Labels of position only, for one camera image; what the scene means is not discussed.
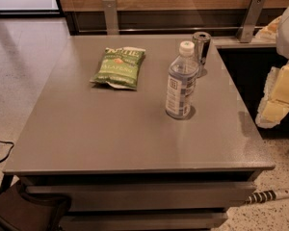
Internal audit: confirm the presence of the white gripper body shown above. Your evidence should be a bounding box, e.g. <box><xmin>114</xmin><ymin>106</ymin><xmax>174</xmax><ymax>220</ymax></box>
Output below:
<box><xmin>255</xmin><ymin>66</ymin><xmax>279</xmax><ymax>129</ymax></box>

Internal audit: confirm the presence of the black and white striped cable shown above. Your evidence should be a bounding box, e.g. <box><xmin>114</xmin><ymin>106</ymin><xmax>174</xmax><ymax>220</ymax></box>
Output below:
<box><xmin>245</xmin><ymin>188</ymin><xmax>289</xmax><ymax>206</ymax></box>

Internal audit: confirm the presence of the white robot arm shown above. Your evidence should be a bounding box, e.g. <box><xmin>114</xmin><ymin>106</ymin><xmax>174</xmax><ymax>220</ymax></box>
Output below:
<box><xmin>255</xmin><ymin>7</ymin><xmax>289</xmax><ymax>129</ymax></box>

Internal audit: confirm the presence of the left metal wall bracket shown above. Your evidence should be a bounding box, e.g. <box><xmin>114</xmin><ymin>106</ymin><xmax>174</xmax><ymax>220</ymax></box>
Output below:
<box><xmin>102</xmin><ymin>0</ymin><xmax>119</xmax><ymax>35</ymax></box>

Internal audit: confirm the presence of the right metal wall bracket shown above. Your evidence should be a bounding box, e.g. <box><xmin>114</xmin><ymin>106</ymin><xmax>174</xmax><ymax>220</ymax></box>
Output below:
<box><xmin>236</xmin><ymin>0</ymin><xmax>266</xmax><ymax>43</ymax></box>

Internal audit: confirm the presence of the green jalapeno chips bag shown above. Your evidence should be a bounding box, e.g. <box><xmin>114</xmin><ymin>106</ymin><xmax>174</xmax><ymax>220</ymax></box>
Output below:
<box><xmin>90</xmin><ymin>46</ymin><xmax>145</xmax><ymax>90</ymax></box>

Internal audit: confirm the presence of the metal wall bracket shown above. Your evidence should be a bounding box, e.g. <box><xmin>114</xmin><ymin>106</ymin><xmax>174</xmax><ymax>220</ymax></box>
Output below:
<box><xmin>102</xmin><ymin>0</ymin><xmax>119</xmax><ymax>35</ymax></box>
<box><xmin>236</xmin><ymin>0</ymin><xmax>266</xmax><ymax>43</ymax></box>

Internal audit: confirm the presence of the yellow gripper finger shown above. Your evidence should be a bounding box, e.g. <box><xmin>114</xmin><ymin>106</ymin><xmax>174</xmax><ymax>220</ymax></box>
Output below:
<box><xmin>261</xmin><ymin>100</ymin><xmax>289</xmax><ymax>123</ymax></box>
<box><xmin>269</xmin><ymin>64</ymin><xmax>289</xmax><ymax>107</ymax></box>

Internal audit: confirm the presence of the black bag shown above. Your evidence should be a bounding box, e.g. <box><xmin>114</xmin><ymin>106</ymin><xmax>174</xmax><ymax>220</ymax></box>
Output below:
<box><xmin>0</xmin><ymin>181</ymin><xmax>71</xmax><ymax>231</ymax></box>

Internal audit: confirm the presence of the clear plastic water bottle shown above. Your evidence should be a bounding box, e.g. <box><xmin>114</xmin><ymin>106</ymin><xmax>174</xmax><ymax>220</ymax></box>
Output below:
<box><xmin>166</xmin><ymin>40</ymin><xmax>198</xmax><ymax>119</ymax></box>

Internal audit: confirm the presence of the grey drawer cabinet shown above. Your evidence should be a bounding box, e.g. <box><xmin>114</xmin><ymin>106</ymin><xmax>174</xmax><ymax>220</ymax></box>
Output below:
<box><xmin>4</xmin><ymin>36</ymin><xmax>274</xmax><ymax>231</ymax></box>

